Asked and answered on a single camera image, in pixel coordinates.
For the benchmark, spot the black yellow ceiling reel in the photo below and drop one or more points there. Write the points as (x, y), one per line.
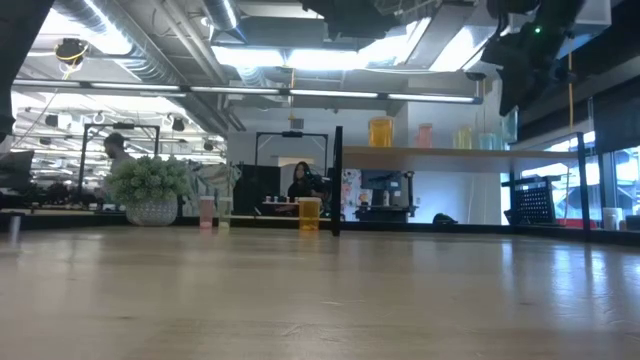
(71, 50)

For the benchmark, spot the grey short post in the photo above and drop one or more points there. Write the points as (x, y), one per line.
(15, 227)

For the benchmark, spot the colourful poster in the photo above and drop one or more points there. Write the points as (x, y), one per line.
(352, 192)

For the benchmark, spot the white cylinder container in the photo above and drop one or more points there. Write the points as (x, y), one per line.
(613, 218)

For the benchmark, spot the black metal gantry frame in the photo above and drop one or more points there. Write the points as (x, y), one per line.
(290, 133)
(120, 125)

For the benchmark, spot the wooden shelf black frame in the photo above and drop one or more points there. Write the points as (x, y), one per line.
(450, 159)

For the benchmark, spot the black aluminium frame rail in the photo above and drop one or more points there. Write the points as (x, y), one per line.
(560, 232)
(100, 221)

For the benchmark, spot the dark monitor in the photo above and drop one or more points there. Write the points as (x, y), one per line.
(15, 170)

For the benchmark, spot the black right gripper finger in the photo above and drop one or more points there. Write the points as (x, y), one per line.
(510, 90)

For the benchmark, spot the black desktop machine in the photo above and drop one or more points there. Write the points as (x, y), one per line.
(387, 195)

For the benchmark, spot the black monitor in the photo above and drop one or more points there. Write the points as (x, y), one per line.
(257, 190)

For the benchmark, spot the person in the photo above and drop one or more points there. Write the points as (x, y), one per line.
(116, 150)
(301, 182)

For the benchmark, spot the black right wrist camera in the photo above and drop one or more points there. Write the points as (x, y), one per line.
(495, 50)

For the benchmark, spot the dark container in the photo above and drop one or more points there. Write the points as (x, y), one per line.
(633, 223)

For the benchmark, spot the silver ceiling air duct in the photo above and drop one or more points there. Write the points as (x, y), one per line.
(222, 17)

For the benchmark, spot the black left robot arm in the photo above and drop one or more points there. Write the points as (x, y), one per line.
(20, 50)

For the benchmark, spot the yellow-green medicine bottle white cap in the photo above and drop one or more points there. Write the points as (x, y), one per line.
(225, 212)

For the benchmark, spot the large orange medicine bottle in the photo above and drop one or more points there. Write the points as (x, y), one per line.
(381, 131)
(309, 214)

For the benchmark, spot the green plant in white pot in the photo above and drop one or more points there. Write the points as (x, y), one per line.
(150, 185)

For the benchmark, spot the black bag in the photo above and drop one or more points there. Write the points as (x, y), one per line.
(444, 219)

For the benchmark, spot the black mesh panel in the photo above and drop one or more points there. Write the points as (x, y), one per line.
(535, 202)

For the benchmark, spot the pale draped cloth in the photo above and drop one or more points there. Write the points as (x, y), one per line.
(215, 182)

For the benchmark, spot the long white light tube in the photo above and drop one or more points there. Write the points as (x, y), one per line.
(225, 90)

